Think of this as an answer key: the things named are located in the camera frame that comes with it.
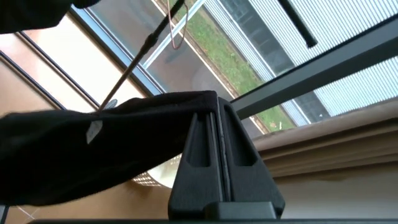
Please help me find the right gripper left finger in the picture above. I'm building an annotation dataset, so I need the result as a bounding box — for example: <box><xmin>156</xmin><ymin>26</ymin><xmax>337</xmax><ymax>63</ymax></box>
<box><xmin>167</xmin><ymin>110</ymin><xmax>224</xmax><ymax>219</ymax></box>

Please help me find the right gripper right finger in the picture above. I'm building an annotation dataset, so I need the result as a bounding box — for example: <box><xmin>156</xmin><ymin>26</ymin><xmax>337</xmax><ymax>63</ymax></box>
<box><xmin>216</xmin><ymin>96</ymin><xmax>286</xmax><ymax>219</ymax></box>

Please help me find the black garment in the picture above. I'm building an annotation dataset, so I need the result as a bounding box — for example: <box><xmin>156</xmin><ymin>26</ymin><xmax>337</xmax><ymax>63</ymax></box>
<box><xmin>0</xmin><ymin>90</ymin><xmax>219</xmax><ymax>207</ymax></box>

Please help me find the pink clothes hanger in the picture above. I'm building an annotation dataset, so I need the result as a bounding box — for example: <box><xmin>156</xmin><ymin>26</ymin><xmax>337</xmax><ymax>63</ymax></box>
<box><xmin>166</xmin><ymin>0</ymin><xmax>190</xmax><ymax>51</ymax></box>

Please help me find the white laundry basket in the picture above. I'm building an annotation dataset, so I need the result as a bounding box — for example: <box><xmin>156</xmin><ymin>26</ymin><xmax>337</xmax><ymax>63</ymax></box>
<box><xmin>131</xmin><ymin>153</ymin><xmax>183</xmax><ymax>189</ymax></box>

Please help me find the black clothes rack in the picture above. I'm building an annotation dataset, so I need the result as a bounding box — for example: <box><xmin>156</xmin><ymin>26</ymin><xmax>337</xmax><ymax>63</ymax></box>
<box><xmin>0</xmin><ymin>0</ymin><xmax>319</xmax><ymax>113</ymax></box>

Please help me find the beige curtain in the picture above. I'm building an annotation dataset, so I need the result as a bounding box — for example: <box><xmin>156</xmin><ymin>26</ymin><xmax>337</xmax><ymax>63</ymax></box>
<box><xmin>252</xmin><ymin>98</ymin><xmax>398</xmax><ymax>180</ymax></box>

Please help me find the window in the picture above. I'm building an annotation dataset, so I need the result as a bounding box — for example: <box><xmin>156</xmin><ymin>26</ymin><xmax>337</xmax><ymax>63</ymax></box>
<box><xmin>69</xmin><ymin>0</ymin><xmax>398</xmax><ymax>140</ymax></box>

